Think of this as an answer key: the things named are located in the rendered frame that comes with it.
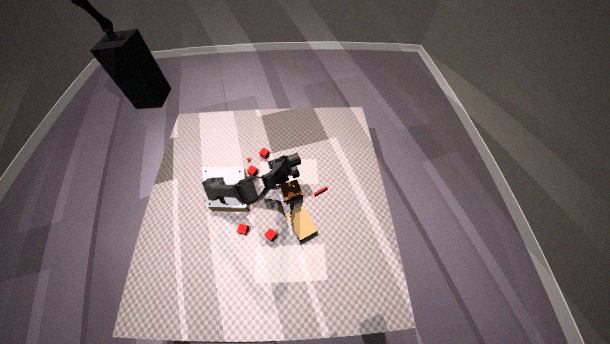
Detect small red block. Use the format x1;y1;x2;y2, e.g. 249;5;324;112
238;224;249;235
259;148;269;159
265;229;277;242
247;166;258;176

